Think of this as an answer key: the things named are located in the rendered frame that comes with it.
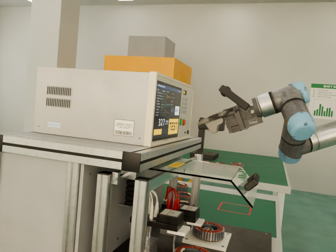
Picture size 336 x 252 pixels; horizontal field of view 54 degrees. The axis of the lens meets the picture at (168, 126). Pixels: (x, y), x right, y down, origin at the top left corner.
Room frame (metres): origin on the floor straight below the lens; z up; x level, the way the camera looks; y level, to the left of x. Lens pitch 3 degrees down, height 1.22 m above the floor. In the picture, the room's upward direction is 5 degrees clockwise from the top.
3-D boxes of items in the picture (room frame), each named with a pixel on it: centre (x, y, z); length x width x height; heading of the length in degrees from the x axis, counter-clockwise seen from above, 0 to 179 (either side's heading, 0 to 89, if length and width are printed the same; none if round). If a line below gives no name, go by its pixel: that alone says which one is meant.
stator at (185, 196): (1.71, -0.12, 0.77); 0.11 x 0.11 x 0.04
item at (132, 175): (0.90, 0.09, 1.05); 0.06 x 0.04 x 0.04; 162
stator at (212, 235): (1.16, -0.18, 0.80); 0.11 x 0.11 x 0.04
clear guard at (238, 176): (0.93, -0.10, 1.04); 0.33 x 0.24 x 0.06; 72
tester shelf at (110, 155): (1.14, 0.16, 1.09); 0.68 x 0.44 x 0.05; 162
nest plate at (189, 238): (1.16, -0.18, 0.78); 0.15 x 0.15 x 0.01; 72
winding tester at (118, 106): (1.15, 0.16, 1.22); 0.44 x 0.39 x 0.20; 162
